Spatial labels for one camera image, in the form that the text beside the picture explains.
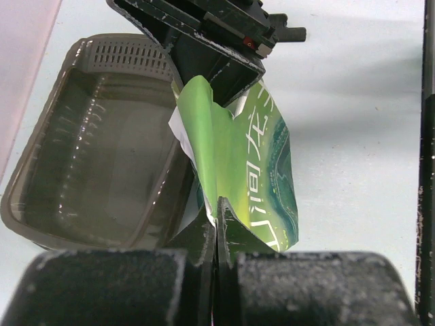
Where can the green litter bag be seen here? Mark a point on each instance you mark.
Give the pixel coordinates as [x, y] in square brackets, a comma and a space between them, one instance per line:
[240, 152]

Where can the black bag clip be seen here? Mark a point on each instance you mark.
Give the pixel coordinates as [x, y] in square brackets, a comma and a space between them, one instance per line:
[285, 34]

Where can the dark grey litter box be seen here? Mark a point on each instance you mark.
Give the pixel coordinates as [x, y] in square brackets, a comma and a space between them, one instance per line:
[102, 168]

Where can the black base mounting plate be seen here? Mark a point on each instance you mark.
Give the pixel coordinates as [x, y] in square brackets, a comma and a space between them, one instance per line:
[424, 271]

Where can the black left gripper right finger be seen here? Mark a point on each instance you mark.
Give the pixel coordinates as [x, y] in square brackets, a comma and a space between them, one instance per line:
[259, 286]

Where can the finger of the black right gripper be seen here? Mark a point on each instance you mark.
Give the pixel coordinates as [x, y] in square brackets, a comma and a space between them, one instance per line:
[229, 72]

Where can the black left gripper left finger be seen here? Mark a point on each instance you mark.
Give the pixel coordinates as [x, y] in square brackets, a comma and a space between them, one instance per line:
[168, 286]

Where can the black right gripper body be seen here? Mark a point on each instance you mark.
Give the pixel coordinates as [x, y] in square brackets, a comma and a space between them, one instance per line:
[242, 25]

